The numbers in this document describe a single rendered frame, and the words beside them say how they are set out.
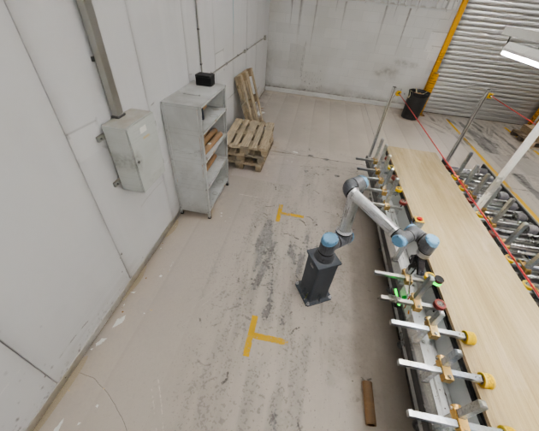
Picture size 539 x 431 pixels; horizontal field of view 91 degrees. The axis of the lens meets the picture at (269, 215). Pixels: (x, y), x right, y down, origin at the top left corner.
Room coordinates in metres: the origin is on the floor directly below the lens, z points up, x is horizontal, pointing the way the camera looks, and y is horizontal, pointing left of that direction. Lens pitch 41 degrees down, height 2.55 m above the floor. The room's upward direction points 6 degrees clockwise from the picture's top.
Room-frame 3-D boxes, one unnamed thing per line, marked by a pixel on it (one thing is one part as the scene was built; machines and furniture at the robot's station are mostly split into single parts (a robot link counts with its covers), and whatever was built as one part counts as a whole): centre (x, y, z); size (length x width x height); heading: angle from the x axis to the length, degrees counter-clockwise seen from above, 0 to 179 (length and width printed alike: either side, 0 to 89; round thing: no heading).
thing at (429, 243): (1.29, -1.09, 1.32); 0.10 x 0.09 x 0.12; 36
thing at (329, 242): (1.72, -0.58, 0.79); 0.17 x 0.15 x 0.18; 126
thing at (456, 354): (0.67, -1.11, 0.89); 0.03 x 0.03 x 0.48; 84
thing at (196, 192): (3.20, 1.00, 0.78); 0.90 x 0.45 x 1.55; 174
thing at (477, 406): (0.42, -1.08, 0.93); 0.03 x 0.03 x 0.48; 84
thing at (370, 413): (0.69, -0.97, 0.04); 0.30 x 0.08 x 0.08; 174
